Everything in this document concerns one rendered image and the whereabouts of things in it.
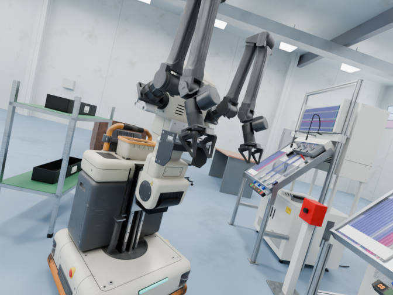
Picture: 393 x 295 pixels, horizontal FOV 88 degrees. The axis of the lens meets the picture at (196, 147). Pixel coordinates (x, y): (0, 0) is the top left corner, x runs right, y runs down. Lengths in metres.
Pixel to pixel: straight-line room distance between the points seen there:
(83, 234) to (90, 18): 9.28
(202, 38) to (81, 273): 1.17
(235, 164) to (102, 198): 3.24
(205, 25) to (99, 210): 1.01
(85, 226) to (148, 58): 8.29
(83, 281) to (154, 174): 0.59
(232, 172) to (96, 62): 7.18
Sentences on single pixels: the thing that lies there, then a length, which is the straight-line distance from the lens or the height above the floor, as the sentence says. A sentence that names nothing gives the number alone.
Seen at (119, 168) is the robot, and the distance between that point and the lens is 1.20.
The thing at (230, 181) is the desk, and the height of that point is 0.25.
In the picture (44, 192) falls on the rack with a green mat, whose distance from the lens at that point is 1.93.
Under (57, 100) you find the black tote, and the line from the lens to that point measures 2.00.
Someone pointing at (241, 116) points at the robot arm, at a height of 1.21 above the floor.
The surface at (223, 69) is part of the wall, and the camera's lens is 9.29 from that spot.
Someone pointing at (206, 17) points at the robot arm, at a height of 1.45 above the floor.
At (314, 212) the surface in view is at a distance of 1.78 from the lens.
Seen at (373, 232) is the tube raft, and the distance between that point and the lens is 1.42.
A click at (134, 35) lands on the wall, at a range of 9.49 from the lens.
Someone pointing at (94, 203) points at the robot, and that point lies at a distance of 1.23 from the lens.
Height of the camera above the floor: 1.08
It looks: 5 degrees down
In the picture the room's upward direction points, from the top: 15 degrees clockwise
